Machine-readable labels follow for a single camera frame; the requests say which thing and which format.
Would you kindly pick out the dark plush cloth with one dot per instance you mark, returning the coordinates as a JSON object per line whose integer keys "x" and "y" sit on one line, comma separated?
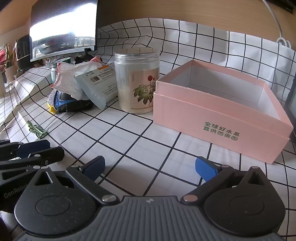
{"x": 81, "y": 59}

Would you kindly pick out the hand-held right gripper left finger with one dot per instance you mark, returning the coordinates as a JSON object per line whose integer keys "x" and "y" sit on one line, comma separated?
{"x": 95, "y": 165}

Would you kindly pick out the potted plant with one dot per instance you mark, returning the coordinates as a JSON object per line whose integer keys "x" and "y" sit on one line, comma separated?
{"x": 9, "y": 62}

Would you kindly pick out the pink cardboard box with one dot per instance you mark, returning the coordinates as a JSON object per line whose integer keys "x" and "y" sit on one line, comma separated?
{"x": 208, "y": 120}

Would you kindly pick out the black round device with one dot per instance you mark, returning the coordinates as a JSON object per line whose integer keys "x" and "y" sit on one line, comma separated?
{"x": 22, "y": 51}

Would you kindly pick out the green metal clip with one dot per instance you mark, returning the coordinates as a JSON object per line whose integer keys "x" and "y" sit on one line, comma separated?
{"x": 37, "y": 132}

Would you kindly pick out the yellow silver glitter brush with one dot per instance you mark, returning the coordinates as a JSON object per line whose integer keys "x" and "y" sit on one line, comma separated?
{"x": 52, "y": 99}

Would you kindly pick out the white mesh cloth pink edge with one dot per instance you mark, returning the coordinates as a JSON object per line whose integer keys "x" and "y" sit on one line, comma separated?
{"x": 64, "y": 76}

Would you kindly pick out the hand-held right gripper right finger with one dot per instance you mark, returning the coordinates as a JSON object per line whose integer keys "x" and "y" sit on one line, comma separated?
{"x": 204, "y": 170}

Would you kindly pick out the black white checked tablecloth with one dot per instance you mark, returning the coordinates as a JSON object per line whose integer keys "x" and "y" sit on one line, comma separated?
{"x": 138, "y": 139}

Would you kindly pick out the dark computer monitor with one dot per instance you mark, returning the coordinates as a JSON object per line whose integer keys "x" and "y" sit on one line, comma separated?
{"x": 62, "y": 27}

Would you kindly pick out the pink orange soft toy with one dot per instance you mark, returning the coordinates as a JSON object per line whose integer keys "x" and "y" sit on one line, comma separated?
{"x": 96, "y": 59}

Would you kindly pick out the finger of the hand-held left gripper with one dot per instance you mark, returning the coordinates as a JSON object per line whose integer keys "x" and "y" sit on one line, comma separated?
{"x": 50, "y": 155}
{"x": 34, "y": 146}

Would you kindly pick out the light blue wipes packet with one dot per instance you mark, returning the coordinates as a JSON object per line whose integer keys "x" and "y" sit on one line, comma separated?
{"x": 97, "y": 88}

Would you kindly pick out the clear plastic jar flower label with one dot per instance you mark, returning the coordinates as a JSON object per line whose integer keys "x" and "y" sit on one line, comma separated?
{"x": 129, "y": 92}

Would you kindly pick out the green lidded glass jar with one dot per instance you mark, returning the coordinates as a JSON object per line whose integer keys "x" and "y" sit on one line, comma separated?
{"x": 54, "y": 71}

